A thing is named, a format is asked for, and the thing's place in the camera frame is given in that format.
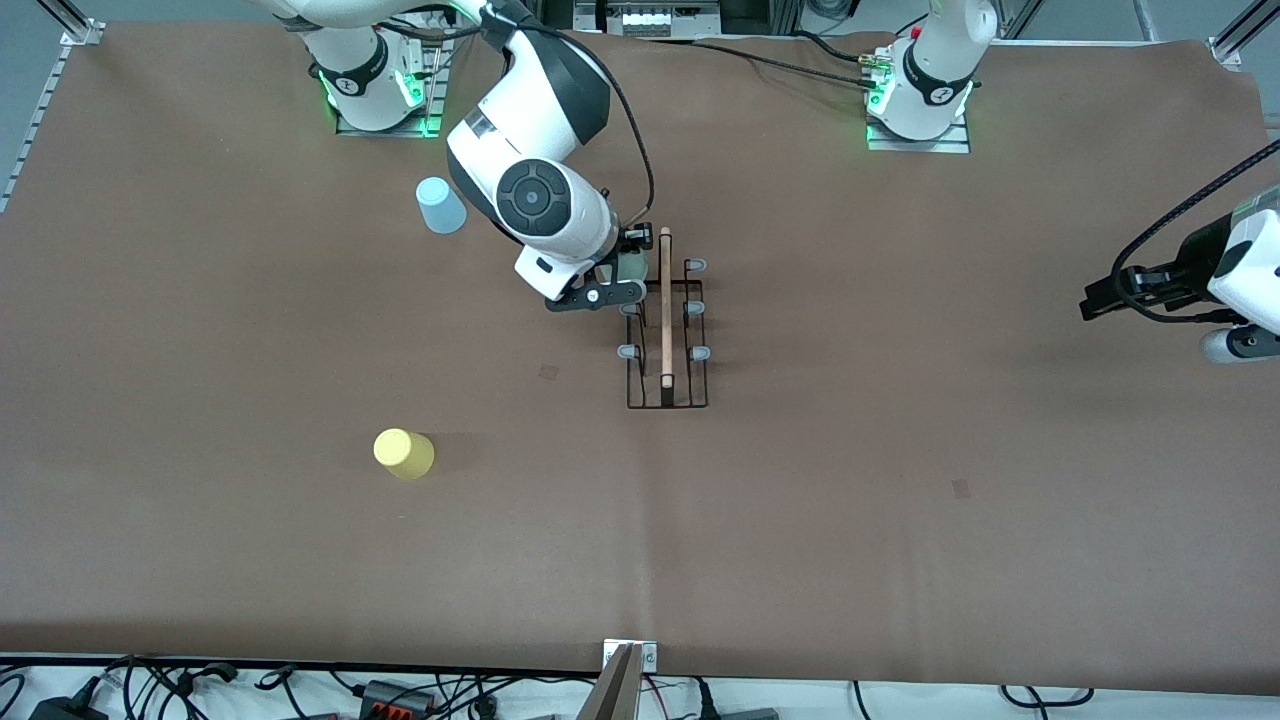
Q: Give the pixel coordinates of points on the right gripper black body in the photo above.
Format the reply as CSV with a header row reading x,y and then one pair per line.
x,y
629,240

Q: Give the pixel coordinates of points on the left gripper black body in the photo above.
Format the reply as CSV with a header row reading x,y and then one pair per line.
x,y
1181,275

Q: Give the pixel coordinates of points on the mint green plastic cup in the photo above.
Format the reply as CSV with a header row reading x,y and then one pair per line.
x,y
633,268

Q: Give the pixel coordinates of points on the yellow plastic cup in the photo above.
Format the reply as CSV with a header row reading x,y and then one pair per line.
x,y
405,455

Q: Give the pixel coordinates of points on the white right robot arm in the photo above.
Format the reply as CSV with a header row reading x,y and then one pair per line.
x,y
540,200

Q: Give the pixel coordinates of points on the light blue plastic cup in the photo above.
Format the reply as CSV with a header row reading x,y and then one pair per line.
x,y
440,208

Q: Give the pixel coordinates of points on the white socket power strip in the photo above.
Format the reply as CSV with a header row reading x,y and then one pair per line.
x,y
645,18

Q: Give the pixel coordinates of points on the brown table cover sheet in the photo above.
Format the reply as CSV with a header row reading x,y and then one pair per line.
x,y
640,520

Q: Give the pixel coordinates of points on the grey metal beam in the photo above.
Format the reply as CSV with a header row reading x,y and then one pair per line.
x,y
615,695

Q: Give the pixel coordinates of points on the black orange connector box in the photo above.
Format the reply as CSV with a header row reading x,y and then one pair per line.
x,y
395,700

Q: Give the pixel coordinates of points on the perforated metal strip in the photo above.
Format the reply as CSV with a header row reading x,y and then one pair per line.
x,y
40,110

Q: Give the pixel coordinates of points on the black power adapter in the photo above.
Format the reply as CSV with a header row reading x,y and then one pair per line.
x,y
65,708

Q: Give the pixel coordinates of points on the left arm aluminium base plate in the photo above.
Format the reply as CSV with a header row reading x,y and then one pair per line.
x,y
920,146

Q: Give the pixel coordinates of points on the right arm aluminium base plate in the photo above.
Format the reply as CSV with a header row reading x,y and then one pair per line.
x,y
385,131

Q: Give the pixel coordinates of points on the silver metal bracket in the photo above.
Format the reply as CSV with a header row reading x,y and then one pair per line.
x,y
648,655

